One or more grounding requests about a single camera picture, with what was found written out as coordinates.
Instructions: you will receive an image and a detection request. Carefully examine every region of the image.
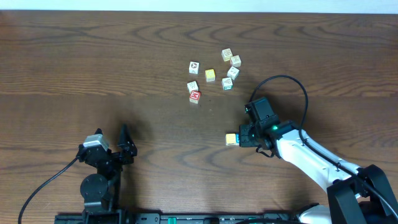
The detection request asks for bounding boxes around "yellow M wooden block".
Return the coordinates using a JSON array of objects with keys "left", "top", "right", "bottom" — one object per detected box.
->
[{"left": 225, "top": 133, "right": 239, "bottom": 146}]

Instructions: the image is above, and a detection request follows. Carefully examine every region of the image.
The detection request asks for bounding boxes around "green sided wooden block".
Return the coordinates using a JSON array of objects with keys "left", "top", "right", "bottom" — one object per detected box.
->
[{"left": 221, "top": 77, "right": 233, "bottom": 90}]

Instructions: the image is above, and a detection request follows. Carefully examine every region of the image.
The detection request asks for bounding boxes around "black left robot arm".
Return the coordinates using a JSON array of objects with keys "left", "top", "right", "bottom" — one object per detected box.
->
[{"left": 76, "top": 124, "right": 137, "bottom": 223}]

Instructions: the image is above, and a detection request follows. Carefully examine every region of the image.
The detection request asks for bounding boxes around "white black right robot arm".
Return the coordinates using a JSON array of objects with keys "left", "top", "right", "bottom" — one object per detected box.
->
[{"left": 238, "top": 98, "right": 397, "bottom": 223}]

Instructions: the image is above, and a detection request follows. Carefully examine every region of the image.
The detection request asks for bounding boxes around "plain white wooden block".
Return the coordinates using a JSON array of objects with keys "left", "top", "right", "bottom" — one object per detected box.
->
[{"left": 227, "top": 67, "right": 240, "bottom": 80}]

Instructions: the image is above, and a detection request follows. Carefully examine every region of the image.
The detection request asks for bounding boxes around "red letter wooden block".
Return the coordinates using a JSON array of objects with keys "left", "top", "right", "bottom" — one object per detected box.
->
[{"left": 189, "top": 90, "right": 201, "bottom": 104}]

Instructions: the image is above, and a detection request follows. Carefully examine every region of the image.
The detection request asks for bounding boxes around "yellow top wooden block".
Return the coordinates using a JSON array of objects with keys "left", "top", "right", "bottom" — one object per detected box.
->
[{"left": 205, "top": 69, "right": 216, "bottom": 82}]

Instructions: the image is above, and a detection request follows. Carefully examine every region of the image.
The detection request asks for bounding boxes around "wooden block red side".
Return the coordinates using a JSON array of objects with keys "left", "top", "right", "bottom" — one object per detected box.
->
[{"left": 230, "top": 55, "right": 242, "bottom": 67}]

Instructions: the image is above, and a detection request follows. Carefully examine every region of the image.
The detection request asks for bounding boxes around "wooden block green W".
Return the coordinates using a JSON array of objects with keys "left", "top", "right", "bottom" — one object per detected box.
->
[{"left": 187, "top": 81, "right": 199, "bottom": 93}]

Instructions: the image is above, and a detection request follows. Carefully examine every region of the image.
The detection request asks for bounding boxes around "wooden block yellow side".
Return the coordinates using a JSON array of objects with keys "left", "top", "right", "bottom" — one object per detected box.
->
[{"left": 221, "top": 49, "right": 233, "bottom": 62}]

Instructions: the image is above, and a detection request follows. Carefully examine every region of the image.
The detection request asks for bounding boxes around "wooden block with face picture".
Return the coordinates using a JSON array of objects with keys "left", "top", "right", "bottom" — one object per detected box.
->
[{"left": 188, "top": 62, "right": 200, "bottom": 75}]

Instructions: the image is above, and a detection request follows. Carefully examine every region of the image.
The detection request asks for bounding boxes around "black left cable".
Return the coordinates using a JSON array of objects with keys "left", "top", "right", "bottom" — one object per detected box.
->
[{"left": 17, "top": 156, "right": 80, "bottom": 224}]

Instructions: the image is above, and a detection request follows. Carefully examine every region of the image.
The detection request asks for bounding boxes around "black cable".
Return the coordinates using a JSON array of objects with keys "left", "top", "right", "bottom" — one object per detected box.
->
[
  {"left": 248, "top": 75, "right": 398, "bottom": 212},
  {"left": 17, "top": 156, "right": 80, "bottom": 224}
]

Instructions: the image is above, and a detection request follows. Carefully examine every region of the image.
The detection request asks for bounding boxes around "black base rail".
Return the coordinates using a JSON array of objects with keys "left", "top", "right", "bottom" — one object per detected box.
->
[{"left": 54, "top": 213, "right": 299, "bottom": 224}]

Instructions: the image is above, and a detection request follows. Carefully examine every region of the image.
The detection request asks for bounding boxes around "black right cable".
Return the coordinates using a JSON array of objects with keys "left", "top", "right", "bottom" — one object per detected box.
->
[{"left": 248, "top": 75, "right": 398, "bottom": 212}]

